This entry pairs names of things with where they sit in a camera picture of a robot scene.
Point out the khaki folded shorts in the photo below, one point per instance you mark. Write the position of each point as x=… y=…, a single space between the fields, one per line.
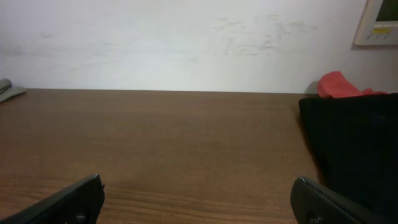
x=8 y=90

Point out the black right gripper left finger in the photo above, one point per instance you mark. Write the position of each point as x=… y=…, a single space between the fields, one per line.
x=78 y=203

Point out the white wall control panel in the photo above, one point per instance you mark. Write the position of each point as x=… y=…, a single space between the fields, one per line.
x=378 y=24

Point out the black shorts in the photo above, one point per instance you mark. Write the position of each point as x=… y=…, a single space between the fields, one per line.
x=354 y=141

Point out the red garment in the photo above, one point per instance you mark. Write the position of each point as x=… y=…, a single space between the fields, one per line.
x=335 y=85

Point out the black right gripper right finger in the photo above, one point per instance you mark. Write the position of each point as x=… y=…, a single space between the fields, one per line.
x=313 y=203

